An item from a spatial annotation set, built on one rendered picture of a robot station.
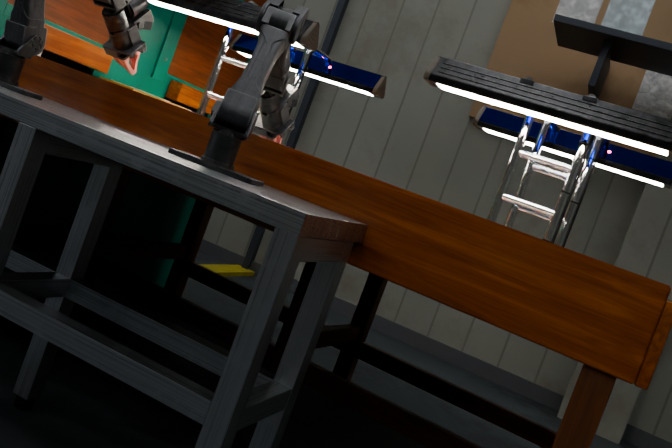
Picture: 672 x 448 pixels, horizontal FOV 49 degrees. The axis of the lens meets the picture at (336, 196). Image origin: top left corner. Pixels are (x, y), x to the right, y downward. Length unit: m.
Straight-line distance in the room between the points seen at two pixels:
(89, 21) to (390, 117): 2.16
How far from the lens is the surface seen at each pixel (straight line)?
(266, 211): 1.22
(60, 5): 2.43
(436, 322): 4.09
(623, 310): 1.42
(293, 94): 2.01
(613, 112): 1.77
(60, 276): 1.75
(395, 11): 4.38
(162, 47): 2.77
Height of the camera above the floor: 0.75
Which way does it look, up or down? 2 degrees down
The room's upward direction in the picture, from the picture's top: 20 degrees clockwise
